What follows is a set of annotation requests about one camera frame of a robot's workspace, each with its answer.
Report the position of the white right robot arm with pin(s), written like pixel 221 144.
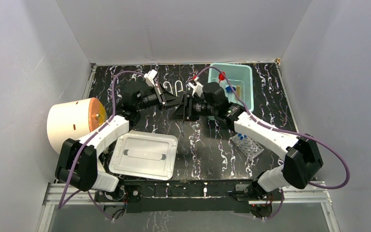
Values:
pixel 301 156

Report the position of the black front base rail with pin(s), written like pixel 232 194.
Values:
pixel 196 195

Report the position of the cream cylindrical centrifuge drum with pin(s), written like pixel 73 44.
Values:
pixel 73 120

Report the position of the white red-capped wash bottle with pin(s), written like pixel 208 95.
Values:
pixel 221 77

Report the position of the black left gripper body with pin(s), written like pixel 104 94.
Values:
pixel 162 97

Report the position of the clear test tube rack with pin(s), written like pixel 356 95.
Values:
pixel 249 147

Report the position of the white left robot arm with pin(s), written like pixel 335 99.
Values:
pixel 94 161

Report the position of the light teal plastic bin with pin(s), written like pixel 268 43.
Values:
pixel 236 75

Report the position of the wooden-handled test tube brush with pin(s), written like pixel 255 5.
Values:
pixel 239 92

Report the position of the white plastic bin lid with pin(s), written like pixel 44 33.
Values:
pixel 144 154

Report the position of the metal wire test tube holder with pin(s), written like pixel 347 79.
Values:
pixel 176 88

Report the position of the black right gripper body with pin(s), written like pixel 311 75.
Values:
pixel 197 108

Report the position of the blue-based glass measuring cylinder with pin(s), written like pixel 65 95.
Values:
pixel 230 90

